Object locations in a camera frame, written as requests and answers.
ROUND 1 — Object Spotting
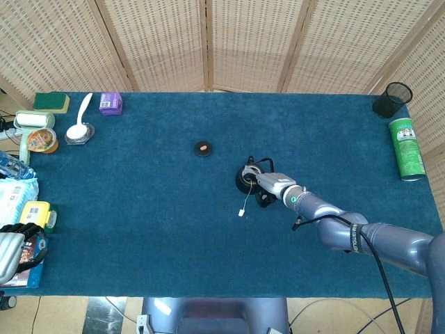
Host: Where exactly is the clear glass bowl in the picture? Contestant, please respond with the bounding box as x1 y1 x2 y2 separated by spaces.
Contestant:
64 122 96 146

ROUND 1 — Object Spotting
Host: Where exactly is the black teapot lid orange knob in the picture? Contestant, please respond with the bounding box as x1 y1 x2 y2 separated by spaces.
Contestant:
193 140 214 158

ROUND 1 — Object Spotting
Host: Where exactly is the bamboo folding screen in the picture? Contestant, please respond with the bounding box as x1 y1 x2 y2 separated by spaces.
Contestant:
0 0 445 216

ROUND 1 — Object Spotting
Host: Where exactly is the green yellow sponge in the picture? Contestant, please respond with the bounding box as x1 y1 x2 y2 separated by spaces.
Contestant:
33 92 71 114

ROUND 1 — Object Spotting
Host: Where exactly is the purple box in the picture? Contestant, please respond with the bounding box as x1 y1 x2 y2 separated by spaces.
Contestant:
99 92 124 116

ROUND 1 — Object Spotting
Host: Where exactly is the orange snack cup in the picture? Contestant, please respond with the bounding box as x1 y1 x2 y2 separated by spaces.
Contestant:
26 127 59 154

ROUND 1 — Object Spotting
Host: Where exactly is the white wet wipes pack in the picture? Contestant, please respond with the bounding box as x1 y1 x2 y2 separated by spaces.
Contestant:
0 177 39 229

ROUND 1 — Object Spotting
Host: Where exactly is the green chip can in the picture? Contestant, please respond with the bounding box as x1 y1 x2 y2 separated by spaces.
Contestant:
388 117 427 182

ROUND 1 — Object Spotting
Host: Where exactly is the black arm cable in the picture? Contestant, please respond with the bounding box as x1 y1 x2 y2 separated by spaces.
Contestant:
291 214 406 334

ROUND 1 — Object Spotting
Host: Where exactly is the clear water bottle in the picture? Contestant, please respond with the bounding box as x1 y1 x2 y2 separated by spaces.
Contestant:
0 150 37 181

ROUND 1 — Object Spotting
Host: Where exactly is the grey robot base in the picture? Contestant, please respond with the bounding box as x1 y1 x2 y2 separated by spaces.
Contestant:
137 297 291 334

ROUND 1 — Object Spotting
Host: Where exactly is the white plastic spoon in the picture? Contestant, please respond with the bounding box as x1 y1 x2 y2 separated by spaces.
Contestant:
65 93 94 140

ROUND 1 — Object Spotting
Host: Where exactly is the blue table cloth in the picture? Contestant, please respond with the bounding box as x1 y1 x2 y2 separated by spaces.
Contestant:
5 90 445 299

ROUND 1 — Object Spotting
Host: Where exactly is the blue cookie box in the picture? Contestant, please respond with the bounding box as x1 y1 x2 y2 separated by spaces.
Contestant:
1 235 49 289

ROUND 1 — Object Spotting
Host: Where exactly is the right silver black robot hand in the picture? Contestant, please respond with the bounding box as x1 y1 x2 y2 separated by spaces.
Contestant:
245 168 298 208

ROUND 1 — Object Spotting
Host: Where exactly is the light green lint roller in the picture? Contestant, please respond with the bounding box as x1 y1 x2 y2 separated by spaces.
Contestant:
13 110 56 165

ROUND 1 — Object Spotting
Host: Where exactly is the black mesh pen holder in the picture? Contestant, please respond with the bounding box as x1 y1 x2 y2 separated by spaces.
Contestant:
372 81 414 119

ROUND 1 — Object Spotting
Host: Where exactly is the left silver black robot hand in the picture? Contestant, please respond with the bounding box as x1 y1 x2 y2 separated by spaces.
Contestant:
0 222 49 285

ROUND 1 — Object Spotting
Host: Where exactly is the yellow green box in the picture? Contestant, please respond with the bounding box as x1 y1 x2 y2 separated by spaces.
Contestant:
19 200 58 233

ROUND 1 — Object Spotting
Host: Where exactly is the white tea bag with string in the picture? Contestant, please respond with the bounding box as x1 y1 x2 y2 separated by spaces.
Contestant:
238 175 254 218

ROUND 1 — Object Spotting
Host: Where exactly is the black teapot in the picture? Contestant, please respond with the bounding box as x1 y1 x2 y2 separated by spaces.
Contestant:
235 156 275 199

